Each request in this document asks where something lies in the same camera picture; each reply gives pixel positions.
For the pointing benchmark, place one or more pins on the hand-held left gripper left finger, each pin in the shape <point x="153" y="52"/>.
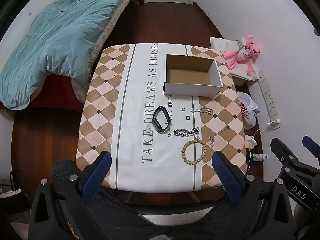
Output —
<point x="98" y="172"/>

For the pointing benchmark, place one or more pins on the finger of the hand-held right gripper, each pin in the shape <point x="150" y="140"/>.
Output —
<point x="282" y="152"/>
<point x="312" y="147"/>

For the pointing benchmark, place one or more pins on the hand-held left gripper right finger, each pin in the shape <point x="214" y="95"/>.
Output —
<point x="224" y="171"/>

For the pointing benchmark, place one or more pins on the black fitness band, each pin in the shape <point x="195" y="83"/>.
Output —
<point x="157" y="125"/>

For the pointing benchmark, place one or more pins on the white cardboard box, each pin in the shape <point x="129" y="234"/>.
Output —
<point x="190" y="88"/>

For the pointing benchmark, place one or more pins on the small white bottle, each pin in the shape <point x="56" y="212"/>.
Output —
<point x="260" y="157"/>

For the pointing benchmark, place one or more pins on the white charger plug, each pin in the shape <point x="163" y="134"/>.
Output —
<point x="276" y="121"/>

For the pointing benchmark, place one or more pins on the yellow tissue pack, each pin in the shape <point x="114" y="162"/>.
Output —
<point x="250" y="145"/>

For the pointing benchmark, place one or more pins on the dark fuzzy garment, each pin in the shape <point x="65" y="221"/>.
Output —
<point x="120" y="215"/>

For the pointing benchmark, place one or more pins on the white plastic bag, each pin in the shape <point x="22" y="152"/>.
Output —
<point x="247" y="100"/>

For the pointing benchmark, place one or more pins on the checkered printed tablecloth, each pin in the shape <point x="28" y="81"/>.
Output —
<point x="105" y="105"/>

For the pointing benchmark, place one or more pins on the red bed sheet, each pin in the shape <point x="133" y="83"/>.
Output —
<point x="55" y="95"/>

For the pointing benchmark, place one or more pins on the pink plush toy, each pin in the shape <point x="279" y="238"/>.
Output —
<point x="240" y="55"/>

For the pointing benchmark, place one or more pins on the blue duvet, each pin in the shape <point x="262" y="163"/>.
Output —
<point x="62" y="35"/>

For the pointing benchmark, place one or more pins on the white wall socket row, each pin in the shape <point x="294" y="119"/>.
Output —
<point x="268" y="97"/>

